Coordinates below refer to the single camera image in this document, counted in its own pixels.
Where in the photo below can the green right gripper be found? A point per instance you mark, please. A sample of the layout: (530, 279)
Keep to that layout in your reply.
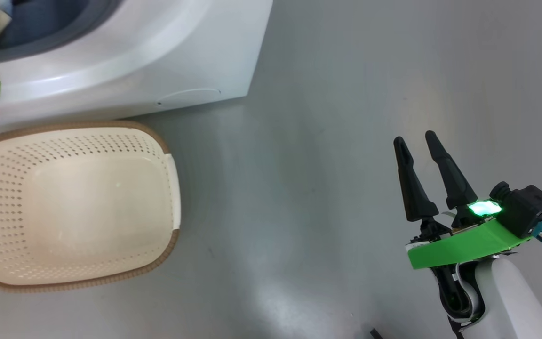
(464, 245)

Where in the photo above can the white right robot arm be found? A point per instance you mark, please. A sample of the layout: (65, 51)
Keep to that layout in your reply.
(511, 301)

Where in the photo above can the white front-load washing machine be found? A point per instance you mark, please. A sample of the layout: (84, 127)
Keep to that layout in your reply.
(158, 52)

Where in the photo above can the cream perforated laundry basket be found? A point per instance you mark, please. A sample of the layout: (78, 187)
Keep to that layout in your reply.
(78, 207)

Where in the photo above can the round white filter cover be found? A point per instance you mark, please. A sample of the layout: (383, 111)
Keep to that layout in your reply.
(188, 96)

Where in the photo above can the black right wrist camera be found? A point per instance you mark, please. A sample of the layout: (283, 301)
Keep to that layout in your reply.
(530, 209)

